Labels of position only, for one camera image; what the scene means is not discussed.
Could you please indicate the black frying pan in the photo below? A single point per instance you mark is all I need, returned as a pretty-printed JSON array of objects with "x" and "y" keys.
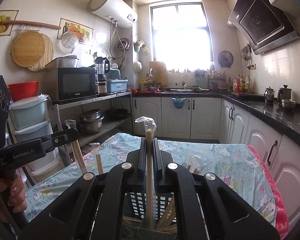
[{"x": 117, "y": 114}]

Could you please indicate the black range hood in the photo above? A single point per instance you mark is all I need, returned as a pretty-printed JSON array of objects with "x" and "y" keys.
[{"x": 265, "y": 26}]

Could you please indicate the stainless steel stacked pots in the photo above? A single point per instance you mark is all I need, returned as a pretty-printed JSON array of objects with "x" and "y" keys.
[{"x": 91, "y": 121}]

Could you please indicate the bamboo chopstick pair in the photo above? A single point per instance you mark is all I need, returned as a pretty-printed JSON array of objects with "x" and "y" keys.
[
  {"x": 150, "y": 127},
  {"x": 99, "y": 163},
  {"x": 193, "y": 170},
  {"x": 76, "y": 148},
  {"x": 167, "y": 216}
]

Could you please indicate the black blender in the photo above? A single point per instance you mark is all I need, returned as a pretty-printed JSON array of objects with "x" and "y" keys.
[{"x": 102, "y": 66}]

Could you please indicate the red plastic basin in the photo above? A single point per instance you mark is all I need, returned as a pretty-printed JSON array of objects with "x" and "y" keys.
[{"x": 23, "y": 90}]

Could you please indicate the small steel teapot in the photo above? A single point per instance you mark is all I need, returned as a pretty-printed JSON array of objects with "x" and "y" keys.
[{"x": 269, "y": 95}]

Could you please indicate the left hand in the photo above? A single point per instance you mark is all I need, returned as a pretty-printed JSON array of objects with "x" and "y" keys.
[{"x": 16, "y": 197}]

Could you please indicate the steel kettle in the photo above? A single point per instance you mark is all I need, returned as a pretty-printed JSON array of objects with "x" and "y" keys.
[{"x": 284, "y": 93}]

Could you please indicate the round bamboo tray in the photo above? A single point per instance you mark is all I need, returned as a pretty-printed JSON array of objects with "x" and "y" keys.
[{"x": 28, "y": 48}]

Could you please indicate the small wall fan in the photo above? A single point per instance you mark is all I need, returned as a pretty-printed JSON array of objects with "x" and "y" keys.
[{"x": 225, "y": 59}]

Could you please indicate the hello kitty patterned tablecloth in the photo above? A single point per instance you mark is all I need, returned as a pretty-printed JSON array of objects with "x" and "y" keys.
[{"x": 238, "y": 165}]

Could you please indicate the pastel plastic drawer tower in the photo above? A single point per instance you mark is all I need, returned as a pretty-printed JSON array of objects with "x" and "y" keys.
[{"x": 29, "y": 119}]

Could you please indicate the black microwave oven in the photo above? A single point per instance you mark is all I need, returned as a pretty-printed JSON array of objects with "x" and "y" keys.
[{"x": 69, "y": 84}]

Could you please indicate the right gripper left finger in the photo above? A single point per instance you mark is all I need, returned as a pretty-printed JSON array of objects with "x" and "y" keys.
[{"x": 92, "y": 207}]

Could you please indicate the blue hanging door bin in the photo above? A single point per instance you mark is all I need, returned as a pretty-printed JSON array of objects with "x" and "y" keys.
[{"x": 178, "y": 102}]

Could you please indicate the blue plastic tray box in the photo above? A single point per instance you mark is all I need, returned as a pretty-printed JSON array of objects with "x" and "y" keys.
[{"x": 115, "y": 86}]

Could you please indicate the metal storage shelf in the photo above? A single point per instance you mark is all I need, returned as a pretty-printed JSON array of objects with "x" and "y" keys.
[{"x": 71, "y": 110}]

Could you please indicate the white water heater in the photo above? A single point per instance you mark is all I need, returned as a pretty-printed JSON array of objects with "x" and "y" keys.
[{"x": 116, "y": 11}]

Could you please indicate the wooden cutting board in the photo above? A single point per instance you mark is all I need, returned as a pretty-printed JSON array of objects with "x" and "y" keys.
[{"x": 160, "y": 72}]

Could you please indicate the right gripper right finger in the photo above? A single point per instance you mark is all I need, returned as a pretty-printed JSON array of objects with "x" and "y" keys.
[{"x": 205, "y": 207}]

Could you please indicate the dark green plastic utensil basket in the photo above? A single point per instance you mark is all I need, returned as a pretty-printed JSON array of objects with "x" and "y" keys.
[{"x": 133, "y": 219}]

